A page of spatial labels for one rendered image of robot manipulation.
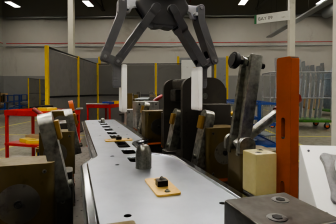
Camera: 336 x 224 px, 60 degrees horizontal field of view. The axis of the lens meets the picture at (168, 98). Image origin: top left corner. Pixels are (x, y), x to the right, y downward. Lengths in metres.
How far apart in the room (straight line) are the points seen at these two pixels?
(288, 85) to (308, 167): 0.74
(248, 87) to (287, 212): 0.33
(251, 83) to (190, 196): 0.21
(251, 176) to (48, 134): 0.31
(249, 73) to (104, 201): 0.30
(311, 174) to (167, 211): 0.80
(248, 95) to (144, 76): 8.23
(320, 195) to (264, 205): 0.91
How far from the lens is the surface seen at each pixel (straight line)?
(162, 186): 0.47
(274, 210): 0.20
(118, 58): 0.43
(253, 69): 0.51
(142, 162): 0.58
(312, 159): 1.17
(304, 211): 0.20
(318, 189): 1.12
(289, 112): 0.43
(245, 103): 0.50
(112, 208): 0.41
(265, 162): 0.44
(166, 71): 8.66
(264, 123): 0.54
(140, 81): 8.71
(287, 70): 0.43
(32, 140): 3.83
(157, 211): 0.39
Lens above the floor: 1.15
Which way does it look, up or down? 1 degrees down
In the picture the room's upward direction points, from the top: straight up
